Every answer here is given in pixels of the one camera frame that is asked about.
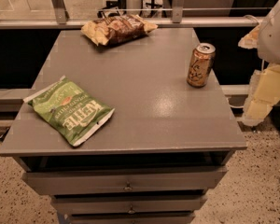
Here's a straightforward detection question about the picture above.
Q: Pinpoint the orange soda can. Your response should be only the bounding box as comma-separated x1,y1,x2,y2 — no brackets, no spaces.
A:
187,43,216,88

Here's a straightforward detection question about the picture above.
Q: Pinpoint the green Kettle chip bag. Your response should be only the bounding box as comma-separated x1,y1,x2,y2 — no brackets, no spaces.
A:
23,77,115,147

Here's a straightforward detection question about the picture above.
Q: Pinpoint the top drawer with knob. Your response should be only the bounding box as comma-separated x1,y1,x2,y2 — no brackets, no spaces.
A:
22,166,227,195

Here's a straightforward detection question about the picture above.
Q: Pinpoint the middle drawer with knob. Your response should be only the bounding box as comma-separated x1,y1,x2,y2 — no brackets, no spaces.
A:
51,194,206,215

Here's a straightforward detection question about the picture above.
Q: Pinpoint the drawer with knob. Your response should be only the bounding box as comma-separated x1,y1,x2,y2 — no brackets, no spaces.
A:
51,194,206,215
22,166,227,195

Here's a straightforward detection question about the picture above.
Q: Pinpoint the metal window railing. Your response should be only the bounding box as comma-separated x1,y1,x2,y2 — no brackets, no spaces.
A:
0,0,280,30

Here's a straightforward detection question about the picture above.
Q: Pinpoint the bottom drawer front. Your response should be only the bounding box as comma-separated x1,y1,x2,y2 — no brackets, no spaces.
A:
68,212,195,224

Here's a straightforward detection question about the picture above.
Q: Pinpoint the brown chip bag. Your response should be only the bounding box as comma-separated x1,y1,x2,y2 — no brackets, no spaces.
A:
81,14,158,46

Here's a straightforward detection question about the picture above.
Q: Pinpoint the grey drawer cabinet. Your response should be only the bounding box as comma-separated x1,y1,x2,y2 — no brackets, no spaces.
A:
0,27,248,224

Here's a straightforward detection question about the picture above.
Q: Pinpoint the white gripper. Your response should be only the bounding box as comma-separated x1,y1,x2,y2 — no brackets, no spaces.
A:
238,0,280,126

